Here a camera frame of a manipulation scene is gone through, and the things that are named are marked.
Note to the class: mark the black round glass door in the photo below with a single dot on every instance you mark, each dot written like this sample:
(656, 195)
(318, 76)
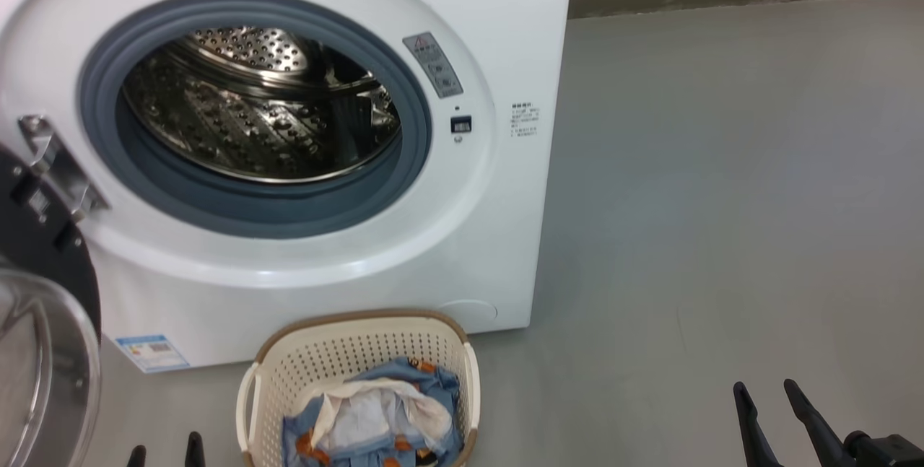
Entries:
(43, 265)

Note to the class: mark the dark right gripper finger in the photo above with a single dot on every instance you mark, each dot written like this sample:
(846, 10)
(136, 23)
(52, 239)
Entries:
(754, 431)
(816, 424)

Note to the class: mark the grey warning sticker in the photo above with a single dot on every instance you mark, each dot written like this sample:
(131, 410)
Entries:
(433, 65)

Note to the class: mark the blue energy label sticker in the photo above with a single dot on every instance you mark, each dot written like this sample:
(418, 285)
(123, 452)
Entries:
(151, 353)

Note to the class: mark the white garment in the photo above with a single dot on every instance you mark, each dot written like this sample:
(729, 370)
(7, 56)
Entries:
(368, 413)

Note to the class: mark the white front-load washing machine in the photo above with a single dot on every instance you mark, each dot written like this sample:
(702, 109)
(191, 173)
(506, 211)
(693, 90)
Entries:
(491, 34)

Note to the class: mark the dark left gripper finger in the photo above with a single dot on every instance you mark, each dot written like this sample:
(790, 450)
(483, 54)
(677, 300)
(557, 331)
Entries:
(195, 451)
(137, 457)

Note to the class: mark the blue cartoon print garment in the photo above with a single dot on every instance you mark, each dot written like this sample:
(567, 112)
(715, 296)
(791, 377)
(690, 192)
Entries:
(433, 384)

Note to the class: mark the cream perforated laundry basket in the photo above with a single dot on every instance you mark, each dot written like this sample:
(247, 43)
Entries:
(361, 348)

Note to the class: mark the metal door hinge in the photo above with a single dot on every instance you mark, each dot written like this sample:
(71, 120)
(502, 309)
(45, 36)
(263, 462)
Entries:
(58, 164)

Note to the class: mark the grey rubber door gasket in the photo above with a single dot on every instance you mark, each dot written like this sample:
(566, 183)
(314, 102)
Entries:
(253, 207)

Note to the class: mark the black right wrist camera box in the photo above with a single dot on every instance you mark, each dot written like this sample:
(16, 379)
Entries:
(888, 451)

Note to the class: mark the round white filter cover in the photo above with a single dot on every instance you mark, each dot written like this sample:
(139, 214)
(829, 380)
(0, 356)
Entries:
(468, 315)

